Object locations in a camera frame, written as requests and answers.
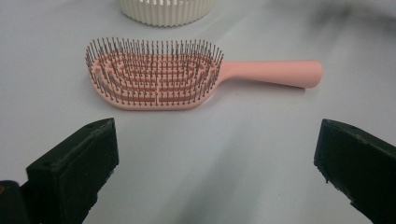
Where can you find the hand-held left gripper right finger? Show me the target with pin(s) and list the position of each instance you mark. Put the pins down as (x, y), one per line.
(361, 165)

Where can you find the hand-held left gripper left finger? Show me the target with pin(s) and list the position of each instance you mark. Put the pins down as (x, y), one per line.
(71, 174)

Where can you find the pink hairbrush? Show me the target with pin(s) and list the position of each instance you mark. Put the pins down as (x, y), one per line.
(264, 73)

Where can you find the white plastic basket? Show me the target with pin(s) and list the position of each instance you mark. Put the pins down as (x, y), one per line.
(168, 14)

